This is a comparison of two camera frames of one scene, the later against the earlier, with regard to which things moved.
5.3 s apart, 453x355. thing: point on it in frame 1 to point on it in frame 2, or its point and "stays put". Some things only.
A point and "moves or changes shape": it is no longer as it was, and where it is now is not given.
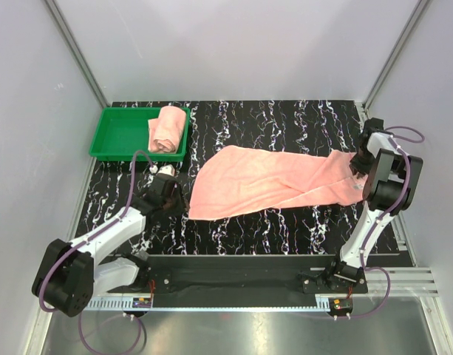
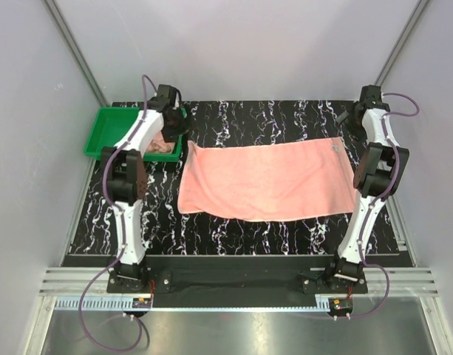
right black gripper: x=355 y=167 to x=358 y=134
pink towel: x=232 y=181 moves or changes shape
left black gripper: x=182 y=203 to x=171 y=135
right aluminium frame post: x=392 y=57 stays put
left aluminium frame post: x=78 y=52 stays put
